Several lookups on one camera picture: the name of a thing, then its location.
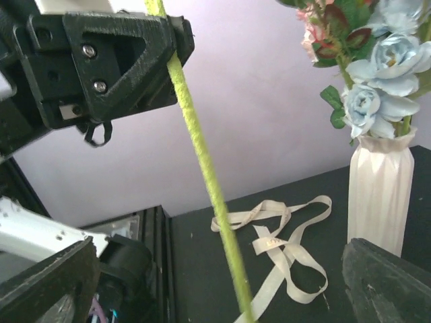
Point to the black left table edge rail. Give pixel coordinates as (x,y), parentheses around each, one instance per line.
(16,186)

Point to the large pale pink peony stem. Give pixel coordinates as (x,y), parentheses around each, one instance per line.
(313,37)

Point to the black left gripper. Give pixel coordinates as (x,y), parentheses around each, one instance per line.
(74,69)

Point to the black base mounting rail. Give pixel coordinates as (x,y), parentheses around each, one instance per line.
(156,301)

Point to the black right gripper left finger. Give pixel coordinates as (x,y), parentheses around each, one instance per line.
(59,288)

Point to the cream printed ribbon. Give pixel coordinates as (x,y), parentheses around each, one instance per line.
(283,253)

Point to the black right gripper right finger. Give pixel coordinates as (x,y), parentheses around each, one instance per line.
(383,287)

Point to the yellow poppy flower stem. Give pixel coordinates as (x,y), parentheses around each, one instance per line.
(214,190)

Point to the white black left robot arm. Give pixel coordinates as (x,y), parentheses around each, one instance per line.
(123,261)

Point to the white ribbed vase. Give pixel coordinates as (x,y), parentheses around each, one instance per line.
(381,174)

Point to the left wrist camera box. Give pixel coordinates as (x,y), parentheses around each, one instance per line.
(63,6)

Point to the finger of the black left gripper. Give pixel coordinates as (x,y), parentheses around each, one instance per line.
(185,43)

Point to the light blue peony stem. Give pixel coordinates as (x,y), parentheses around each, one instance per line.
(379,103)

